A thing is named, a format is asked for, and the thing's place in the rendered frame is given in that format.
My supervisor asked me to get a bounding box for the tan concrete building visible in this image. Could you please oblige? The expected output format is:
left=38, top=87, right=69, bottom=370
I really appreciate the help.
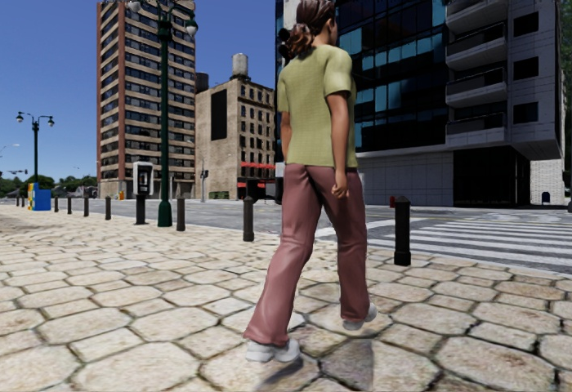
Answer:
left=194, top=52, right=277, bottom=201

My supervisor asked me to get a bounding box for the person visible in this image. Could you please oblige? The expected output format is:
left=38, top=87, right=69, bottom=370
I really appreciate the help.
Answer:
left=243, top=0, right=379, bottom=364

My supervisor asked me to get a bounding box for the green street lamp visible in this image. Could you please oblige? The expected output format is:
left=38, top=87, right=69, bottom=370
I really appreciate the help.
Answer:
left=126, top=0, right=199, bottom=228
left=16, top=111, right=56, bottom=185

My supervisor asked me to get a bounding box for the red brick tower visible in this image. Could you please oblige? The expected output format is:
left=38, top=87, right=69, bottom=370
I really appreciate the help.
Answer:
left=96, top=0, right=197, bottom=200

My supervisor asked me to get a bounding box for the glass tower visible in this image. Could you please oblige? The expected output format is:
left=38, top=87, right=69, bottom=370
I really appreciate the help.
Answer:
left=275, top=0, right=566, bottom=207

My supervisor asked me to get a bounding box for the blue booth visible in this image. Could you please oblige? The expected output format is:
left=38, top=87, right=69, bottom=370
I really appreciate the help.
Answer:
left=27, top=182, right=52, bottom=212

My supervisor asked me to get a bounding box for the white box on a post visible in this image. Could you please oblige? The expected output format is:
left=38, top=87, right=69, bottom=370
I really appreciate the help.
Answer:
left=132, top=161, right=154, bottom=226

